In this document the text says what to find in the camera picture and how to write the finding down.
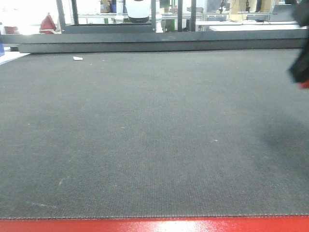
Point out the dark grey table mat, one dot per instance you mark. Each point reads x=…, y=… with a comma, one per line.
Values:
x=178, y=134

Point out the red pyramid-shaped object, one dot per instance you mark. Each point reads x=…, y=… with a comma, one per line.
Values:
x=47, y=25

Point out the black metal frame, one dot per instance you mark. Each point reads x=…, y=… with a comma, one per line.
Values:
x=78, y=38

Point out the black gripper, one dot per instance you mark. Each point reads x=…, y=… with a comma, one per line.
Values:
x=299, y=69

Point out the red magnetic cube block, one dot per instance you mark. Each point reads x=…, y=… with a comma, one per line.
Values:
x=304, y=85

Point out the white background table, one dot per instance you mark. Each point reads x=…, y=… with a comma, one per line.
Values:
x=248, y=25

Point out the white robot torso background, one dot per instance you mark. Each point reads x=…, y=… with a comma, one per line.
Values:
x=140, y=12

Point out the dark red box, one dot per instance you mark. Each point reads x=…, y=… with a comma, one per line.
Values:
x=11, y=30

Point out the grey laptop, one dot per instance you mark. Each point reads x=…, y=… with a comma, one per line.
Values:
x=282, y=13

